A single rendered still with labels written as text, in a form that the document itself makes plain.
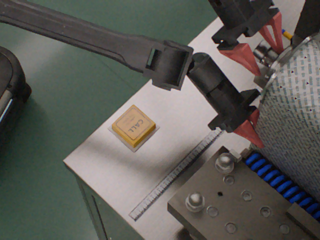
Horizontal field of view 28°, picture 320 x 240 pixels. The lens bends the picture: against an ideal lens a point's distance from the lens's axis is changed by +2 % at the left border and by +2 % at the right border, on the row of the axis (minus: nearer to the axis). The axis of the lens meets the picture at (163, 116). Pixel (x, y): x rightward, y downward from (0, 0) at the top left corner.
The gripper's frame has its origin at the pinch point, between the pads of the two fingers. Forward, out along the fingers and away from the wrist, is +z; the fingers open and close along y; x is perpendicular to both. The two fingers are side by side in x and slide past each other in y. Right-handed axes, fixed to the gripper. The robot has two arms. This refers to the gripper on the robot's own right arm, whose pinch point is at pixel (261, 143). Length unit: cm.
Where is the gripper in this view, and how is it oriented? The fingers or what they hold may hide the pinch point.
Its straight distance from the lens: 124.2
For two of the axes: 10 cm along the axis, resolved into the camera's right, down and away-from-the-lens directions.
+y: -6.9, 6.6, -2.9
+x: 3.6, -0.4, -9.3
